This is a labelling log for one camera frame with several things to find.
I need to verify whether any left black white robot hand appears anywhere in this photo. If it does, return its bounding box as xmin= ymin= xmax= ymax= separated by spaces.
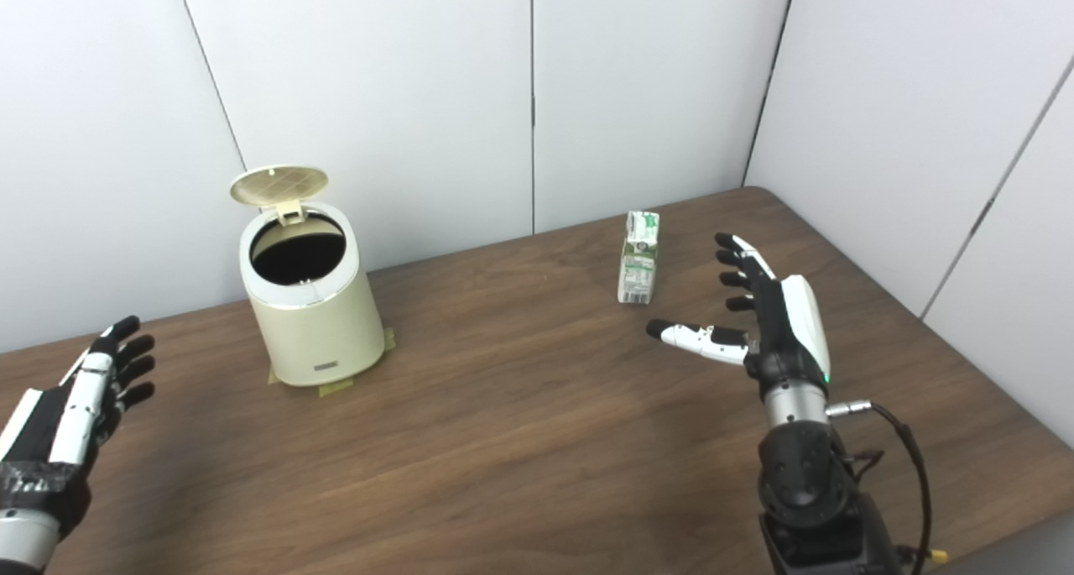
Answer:
xmin=0 ymin=315 xmax=157 ymax=530

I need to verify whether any cream-colored round bin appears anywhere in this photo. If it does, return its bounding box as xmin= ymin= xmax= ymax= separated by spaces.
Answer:
xmin=238 ymin=201 xmax=387 ymax=388

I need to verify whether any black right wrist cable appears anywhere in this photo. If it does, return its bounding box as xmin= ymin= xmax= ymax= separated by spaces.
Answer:
xmin=826 ymin=400 xmax=936 ymax=569

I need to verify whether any cream round bin lid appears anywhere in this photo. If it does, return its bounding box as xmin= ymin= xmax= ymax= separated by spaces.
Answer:
xmin=230 ymin=165 xmax=330 ymax=226

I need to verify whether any green white milk carton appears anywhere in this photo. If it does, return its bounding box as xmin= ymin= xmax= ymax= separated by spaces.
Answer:
xmin=617 ymin=210 xmax=661 ymax=306

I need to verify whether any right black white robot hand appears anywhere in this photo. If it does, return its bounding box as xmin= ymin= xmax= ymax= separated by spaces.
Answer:
xmin=646 ymin=233 xmax=832 ymax=400

